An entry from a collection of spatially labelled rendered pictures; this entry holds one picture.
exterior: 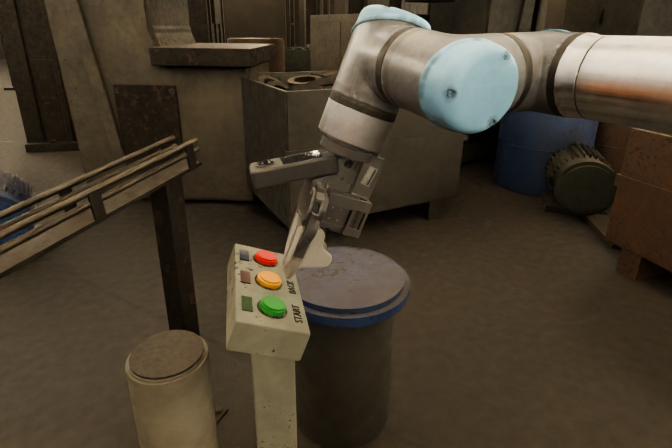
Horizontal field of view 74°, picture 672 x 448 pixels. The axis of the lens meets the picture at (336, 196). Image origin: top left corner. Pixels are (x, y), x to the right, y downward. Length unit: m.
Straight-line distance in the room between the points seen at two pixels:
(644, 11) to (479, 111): 3.98
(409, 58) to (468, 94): 0.07
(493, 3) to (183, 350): 3.16
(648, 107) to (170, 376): 0.66
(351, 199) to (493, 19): 3.04
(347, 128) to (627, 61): 0.29
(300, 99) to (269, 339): 1.41
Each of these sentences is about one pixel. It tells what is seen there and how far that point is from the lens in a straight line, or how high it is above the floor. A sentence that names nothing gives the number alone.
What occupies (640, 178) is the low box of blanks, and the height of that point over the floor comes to 0.43.
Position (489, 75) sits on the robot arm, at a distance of 0.46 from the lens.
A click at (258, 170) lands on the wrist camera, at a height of 0.82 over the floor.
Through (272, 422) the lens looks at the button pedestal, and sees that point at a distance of 0.87.
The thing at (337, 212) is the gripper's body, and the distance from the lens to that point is 0.60.
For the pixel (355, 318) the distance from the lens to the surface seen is 0.98.
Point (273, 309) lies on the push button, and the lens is 0.67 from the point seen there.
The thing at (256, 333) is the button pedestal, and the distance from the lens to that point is 0.65.
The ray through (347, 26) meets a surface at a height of 1.00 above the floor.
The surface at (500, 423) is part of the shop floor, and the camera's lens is 1.42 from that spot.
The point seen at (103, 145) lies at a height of 0.35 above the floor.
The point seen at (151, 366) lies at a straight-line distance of 0.75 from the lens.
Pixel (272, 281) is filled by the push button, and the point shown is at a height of 0.61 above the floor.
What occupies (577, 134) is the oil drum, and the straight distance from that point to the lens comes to 3.07.
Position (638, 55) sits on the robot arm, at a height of 0.97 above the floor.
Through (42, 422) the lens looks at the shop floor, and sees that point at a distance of 1.54.
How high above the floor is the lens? 0.99
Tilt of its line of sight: 21 degrees down
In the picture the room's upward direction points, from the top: 1 degrees clockwise
